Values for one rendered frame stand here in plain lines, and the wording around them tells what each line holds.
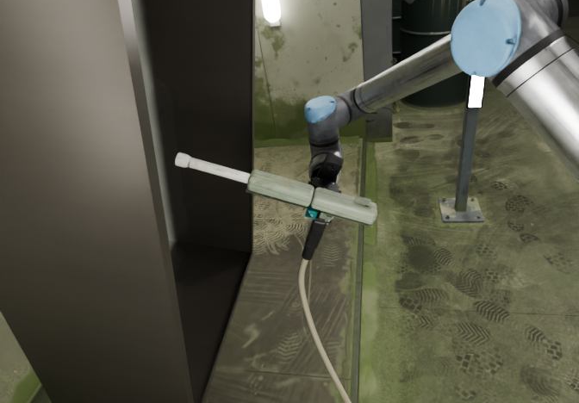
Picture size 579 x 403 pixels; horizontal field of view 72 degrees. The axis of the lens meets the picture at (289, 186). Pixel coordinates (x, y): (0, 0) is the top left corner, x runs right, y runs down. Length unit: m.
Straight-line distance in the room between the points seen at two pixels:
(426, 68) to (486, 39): 0.30
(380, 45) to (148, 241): 2.26
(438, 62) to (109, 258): 0.76
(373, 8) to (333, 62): 0.40
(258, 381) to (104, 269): 1.02
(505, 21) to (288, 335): 1.36
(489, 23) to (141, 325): 0.75
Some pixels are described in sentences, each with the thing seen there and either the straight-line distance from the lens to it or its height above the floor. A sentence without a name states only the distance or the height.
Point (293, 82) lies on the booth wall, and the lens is 2.80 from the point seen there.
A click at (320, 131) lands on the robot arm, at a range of 1.15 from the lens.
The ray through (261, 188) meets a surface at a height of 0.91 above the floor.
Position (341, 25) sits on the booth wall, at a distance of 2.66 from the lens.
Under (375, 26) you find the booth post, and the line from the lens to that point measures 2.66.
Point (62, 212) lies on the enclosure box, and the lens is 0.66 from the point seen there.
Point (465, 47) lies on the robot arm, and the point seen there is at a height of 1.20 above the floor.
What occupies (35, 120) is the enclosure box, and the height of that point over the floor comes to 1.25.
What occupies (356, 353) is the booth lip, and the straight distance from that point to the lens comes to 1.64.
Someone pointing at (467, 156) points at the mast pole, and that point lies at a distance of 2.10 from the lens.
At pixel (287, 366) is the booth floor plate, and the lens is 1.63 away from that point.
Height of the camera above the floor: 1.41
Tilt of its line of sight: 33 degrees down
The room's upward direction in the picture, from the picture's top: 10 degrees counter-clockwise
